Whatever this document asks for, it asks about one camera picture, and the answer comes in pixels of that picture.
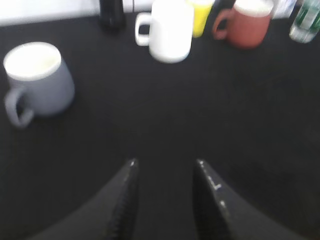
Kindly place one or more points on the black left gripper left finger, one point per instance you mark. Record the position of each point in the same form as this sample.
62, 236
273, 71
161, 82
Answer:
110, 215

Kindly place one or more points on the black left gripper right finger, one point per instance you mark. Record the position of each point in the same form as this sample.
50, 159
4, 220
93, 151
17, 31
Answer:
222, 214

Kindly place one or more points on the clear water bottle green label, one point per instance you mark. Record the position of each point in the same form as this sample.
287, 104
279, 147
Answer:
306, 24

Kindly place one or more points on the dark wine bottle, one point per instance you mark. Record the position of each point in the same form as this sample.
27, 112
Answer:
111, 15

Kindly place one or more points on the yellow cup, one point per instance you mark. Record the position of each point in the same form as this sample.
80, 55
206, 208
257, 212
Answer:
201, 9

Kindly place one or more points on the grey ceramic mug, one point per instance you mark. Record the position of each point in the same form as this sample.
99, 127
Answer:
40, 83

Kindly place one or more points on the white ceramic mug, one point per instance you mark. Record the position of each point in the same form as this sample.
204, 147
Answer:
167, 30

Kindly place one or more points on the reddish brown ceramic mug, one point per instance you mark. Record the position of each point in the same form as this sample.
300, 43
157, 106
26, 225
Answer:
245, 24

